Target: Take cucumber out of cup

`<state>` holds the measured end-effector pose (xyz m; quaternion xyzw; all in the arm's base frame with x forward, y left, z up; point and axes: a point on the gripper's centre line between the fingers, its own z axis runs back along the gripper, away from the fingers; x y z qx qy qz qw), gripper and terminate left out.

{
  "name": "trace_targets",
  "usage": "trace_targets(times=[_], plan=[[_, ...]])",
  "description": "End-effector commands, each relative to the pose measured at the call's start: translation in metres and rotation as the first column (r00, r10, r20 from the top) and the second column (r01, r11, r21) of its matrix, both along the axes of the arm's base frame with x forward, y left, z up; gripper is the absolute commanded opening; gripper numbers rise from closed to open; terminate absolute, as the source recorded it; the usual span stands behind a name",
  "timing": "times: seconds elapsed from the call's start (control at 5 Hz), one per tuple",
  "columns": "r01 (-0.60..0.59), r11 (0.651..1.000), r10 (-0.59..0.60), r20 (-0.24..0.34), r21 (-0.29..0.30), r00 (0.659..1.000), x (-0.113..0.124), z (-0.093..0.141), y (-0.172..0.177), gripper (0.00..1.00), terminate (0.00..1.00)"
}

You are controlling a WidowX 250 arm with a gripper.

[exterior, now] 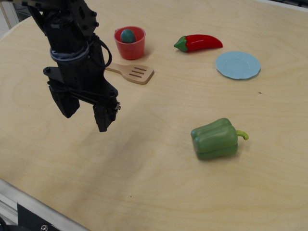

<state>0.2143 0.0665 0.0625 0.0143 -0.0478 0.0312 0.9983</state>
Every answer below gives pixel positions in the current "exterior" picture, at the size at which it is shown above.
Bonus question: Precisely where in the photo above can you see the red plastic cup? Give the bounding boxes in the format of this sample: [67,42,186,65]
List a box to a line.
[114,26,146,60]

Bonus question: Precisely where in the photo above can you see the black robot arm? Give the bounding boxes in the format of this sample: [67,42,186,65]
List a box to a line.
[17,0,120,132]

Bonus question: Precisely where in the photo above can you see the black corner bracket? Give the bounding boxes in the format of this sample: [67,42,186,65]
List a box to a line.
[17,204,59,231]

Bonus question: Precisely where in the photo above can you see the light blue plate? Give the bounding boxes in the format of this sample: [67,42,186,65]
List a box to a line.
[215,51,261,80]

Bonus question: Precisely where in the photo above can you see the wooden slotted spatula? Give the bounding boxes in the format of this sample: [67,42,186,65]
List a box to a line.
[106,63,154,85]

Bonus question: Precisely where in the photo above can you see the aluminium table frame rail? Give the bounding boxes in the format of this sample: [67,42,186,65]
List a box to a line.
[0,180,87,231]

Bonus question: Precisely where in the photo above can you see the green toy cucumber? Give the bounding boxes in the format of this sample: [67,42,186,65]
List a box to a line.
[120,29,136,43]

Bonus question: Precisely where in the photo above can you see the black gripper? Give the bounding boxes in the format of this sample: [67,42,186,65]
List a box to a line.
[43,39,121,132]

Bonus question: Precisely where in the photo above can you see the red toy chili pepper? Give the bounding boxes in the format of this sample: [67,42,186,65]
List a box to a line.
[174,34,223,52]

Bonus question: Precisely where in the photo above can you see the green toy bell pepper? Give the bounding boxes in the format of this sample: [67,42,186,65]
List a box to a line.
[191,118,249,160]

